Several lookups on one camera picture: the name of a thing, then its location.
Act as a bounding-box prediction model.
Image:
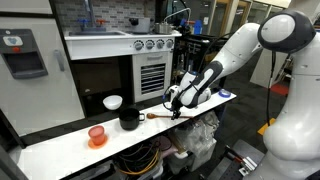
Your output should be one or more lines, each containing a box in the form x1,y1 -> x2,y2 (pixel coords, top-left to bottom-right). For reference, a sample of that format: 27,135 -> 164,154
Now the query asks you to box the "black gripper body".
170,97 -> 184,113

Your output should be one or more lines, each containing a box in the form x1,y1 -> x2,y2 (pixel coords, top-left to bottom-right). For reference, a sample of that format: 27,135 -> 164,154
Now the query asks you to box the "wooden spoon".
146,112 -> 195,121

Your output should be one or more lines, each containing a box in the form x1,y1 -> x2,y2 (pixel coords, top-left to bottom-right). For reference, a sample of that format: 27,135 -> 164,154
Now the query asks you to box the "black mug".
118,106 -> 147,131

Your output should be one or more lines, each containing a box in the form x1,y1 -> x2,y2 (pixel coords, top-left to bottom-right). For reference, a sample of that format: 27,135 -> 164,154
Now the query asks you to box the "clear plastic bag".
172,110 -> 221,158

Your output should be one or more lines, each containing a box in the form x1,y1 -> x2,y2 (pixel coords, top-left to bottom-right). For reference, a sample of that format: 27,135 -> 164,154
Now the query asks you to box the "pink plastic container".
155,135 -> 180,158

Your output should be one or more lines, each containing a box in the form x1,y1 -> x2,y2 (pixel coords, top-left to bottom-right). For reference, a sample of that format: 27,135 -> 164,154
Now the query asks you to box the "white plastic container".
167,151 -> 192,175

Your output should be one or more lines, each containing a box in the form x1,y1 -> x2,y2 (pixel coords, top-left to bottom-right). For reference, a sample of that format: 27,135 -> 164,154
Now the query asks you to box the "blue tape roll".
218,88 -> 232,99

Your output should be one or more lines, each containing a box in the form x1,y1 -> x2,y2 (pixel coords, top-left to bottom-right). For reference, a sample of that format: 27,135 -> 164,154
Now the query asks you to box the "white bowl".
102,94 -> 124,111

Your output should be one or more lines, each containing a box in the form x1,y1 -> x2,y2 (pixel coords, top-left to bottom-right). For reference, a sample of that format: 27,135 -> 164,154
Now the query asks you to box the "orange saucer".
87,134 -> 110,150

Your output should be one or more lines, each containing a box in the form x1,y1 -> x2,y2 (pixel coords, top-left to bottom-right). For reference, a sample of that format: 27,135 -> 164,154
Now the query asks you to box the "silver pot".
153,21 -> 175,35

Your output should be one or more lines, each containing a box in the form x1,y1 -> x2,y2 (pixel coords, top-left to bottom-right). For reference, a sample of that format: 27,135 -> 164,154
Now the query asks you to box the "orange plastic cup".
88,125 -> 107,146

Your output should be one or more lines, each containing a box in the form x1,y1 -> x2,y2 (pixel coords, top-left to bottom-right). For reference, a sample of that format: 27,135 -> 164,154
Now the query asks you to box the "grey pot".
128,16 -> 151,35

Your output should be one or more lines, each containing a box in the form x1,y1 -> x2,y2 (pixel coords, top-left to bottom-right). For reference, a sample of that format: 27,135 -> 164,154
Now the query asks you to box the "yellow floor marker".
256,117 -> 278,137

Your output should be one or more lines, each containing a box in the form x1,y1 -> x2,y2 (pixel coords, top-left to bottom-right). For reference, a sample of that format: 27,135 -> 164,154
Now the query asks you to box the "white board panel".
249,48 -> 288,90

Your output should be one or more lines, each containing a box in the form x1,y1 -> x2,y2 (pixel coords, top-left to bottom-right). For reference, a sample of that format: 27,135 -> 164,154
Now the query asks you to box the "white toy kitchen stove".
64,29 -> 183,105

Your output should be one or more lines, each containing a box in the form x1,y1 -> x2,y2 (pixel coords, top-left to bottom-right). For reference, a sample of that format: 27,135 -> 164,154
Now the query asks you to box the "red floor marker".
269,83 -> 290,97

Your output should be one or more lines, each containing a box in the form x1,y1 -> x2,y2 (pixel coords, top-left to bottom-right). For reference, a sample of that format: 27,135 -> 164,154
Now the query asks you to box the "grey toy faucet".
82,0 -> 98,32

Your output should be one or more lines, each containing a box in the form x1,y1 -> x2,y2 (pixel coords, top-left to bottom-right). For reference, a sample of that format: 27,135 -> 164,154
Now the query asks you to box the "white toy fridge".
0,0 -> 86,138

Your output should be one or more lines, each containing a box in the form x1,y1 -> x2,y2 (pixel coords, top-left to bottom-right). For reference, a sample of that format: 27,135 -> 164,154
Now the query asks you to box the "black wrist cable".
161,31 -> 236,113

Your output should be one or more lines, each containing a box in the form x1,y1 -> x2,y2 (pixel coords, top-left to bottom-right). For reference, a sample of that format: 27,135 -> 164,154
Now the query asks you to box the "black 3D printer frame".
172,34 -> 232,103

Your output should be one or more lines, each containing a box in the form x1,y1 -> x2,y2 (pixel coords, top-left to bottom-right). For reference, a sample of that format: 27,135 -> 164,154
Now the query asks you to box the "yellow cable bundle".
118,146 -> 162,176

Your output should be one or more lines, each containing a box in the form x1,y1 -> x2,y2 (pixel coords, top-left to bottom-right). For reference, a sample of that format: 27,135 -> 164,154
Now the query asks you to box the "clear bin with cables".
112,142 -> 165,180

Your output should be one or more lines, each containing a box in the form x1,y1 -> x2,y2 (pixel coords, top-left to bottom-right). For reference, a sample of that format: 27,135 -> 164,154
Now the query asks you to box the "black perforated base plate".
206,139 -> 268,180

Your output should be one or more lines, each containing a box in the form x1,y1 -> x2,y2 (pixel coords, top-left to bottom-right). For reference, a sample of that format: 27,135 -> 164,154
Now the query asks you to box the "silver metal bracket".
237,155 -> 259,177

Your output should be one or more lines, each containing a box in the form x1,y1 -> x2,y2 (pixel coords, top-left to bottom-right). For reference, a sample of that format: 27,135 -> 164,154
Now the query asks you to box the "black base cable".
265,49 -> 278,128

